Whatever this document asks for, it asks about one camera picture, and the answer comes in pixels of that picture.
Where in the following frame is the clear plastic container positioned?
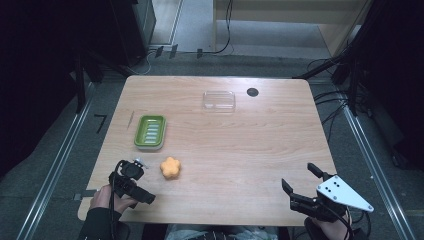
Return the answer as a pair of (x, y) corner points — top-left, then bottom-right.
(201, 90), (237, 114)

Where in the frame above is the metal floor rail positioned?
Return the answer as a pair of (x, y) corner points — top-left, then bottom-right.
(15, 83), (96, 240)
(339, 96), (418, 240)

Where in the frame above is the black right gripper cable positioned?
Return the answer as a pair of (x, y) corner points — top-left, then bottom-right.
(328, 205), (373, 240)

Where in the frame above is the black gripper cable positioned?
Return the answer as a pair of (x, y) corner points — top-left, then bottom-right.
(328, 205), (373, 240)
(109, 169), (118, 240)

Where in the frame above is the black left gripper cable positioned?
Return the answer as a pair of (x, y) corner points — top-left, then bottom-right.
(109, 169), (118, 240)

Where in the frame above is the person's right hand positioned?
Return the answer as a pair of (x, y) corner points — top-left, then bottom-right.
(311, 210), (354, 240)

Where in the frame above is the dark cabinet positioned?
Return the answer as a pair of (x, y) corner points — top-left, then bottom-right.
(109, 0), (157, 67)

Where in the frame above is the person's left hand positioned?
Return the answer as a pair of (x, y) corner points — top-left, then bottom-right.
(89, 184), (139, 215)

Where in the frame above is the grey tape strip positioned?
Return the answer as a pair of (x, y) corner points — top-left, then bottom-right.
(73, 189), (98, 201)

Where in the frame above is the orange flower-shaped soap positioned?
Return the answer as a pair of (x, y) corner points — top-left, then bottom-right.
(159, 156), (182, 180)

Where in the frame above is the black hanging cable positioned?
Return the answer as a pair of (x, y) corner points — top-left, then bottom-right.
(203, 0), (235, 55)

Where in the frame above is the light wooden furniture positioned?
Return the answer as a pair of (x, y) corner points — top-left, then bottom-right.
(213, 0), (374, 58)

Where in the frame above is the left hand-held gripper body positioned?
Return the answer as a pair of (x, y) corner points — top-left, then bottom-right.
(108, 157), (157, 205)

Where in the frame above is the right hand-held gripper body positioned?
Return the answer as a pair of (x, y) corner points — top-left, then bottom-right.
(289, 174), (375, 224)

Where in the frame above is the bundle of black floor cables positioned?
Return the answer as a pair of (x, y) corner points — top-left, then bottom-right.
(306, 58), (371, 143)

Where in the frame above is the green soap dish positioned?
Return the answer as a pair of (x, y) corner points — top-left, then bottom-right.
(133, 114), (167, 151)

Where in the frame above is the white floor cable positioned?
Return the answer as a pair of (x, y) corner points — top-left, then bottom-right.
(130, 49), (158, 76)

